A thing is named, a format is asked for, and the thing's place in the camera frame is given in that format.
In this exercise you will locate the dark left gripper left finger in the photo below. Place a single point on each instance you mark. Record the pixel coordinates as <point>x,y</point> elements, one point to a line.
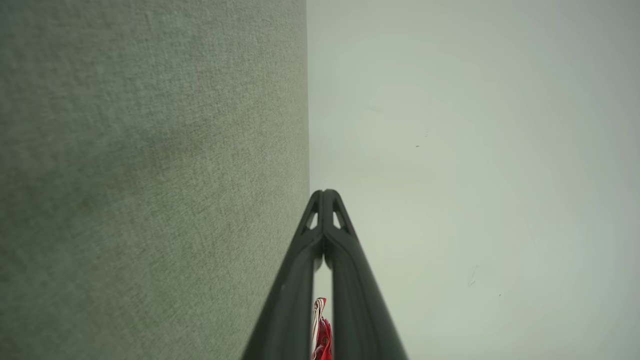
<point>287,315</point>

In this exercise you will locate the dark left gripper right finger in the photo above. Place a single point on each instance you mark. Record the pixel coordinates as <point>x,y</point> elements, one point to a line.
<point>357,315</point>

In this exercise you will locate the red shorts with white stripe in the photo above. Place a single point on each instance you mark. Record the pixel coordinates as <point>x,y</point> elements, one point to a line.
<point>322,340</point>

